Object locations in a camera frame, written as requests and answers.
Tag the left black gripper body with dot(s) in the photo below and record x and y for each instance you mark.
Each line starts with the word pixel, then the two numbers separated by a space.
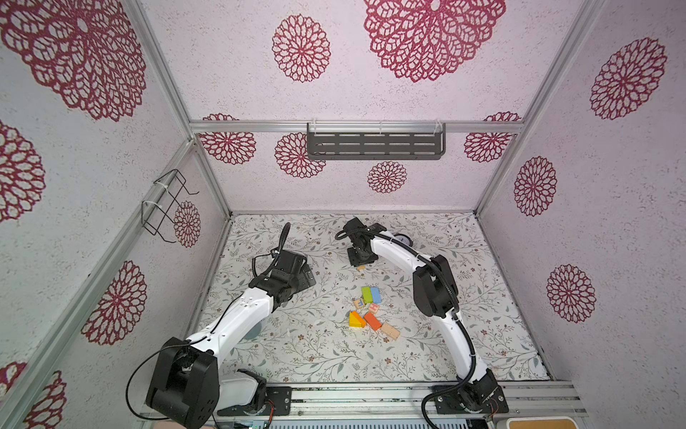
pixel 304 280

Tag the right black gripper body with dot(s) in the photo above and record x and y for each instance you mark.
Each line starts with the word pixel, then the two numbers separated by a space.
pixel 355 258

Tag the green wood block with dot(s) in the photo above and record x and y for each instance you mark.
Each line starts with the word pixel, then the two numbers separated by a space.
pixel 367 295

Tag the red-orange wood block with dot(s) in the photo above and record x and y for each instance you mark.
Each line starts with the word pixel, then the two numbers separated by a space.
pixel 372 321

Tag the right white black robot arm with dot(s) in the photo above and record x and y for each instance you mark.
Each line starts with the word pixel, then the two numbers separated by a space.
pixel 435 295

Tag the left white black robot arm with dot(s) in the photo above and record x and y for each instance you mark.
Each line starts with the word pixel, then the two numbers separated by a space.
pixel 186 387

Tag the blue wood block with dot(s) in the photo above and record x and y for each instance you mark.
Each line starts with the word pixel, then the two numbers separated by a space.
pixel 377 298

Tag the yellow orange triangle block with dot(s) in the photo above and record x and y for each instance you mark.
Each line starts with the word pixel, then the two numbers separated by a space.
pixel 356 321

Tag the natural wood rectangular block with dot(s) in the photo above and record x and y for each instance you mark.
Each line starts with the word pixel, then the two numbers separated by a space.
pixel 390 331

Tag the black round pressure gauge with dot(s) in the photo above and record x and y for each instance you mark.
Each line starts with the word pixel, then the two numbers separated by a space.
pixel 405 239

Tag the teal ceramic cup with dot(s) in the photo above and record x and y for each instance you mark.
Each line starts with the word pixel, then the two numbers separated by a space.
pixel 254 332

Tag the orange white box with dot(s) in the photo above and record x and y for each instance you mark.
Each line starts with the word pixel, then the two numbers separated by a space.
pixel 540 422

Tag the grey slotted wall shelf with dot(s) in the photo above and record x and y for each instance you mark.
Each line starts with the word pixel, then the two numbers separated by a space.
pixel 352 145

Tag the black wire wall basket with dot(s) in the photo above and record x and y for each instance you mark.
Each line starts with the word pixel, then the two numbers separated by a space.
pixel 172 216

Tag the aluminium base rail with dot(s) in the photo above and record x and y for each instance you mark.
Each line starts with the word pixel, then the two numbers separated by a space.
pixel 374 402

